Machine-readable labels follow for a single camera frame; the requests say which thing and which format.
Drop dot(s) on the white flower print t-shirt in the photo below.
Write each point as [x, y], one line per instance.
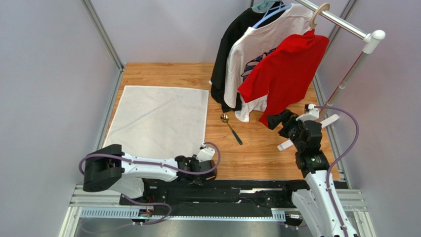
[253, 47]

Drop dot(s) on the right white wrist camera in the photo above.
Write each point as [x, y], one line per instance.
[311, 112]

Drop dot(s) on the red t-shirt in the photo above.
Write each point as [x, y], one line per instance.
[285, 75]

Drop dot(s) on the blue hanger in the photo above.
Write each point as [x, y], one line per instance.
[271, 12]

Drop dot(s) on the wooden hanger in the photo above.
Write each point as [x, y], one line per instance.
[324, 6]

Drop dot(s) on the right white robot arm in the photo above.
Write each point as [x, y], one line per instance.
[315, 196]

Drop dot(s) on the white cloth napkin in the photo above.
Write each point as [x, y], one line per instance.
[159, 122]

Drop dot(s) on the black t-shirt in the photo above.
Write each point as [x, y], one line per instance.
[233, 33]

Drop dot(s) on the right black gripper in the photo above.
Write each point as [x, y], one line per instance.
[284, 119]

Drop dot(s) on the gold spoon green handle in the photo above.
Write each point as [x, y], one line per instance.
[225, 119]

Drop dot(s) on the teal hanger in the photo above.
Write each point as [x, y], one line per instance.
[263, 6]

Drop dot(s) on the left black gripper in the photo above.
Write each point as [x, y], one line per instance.
[200, 181]

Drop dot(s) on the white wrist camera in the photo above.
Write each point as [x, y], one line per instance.
[205, 153]
[311, 112]

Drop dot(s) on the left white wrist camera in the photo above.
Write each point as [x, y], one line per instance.
[205, 153]

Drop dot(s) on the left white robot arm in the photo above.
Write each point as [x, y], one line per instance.
[111, 168]

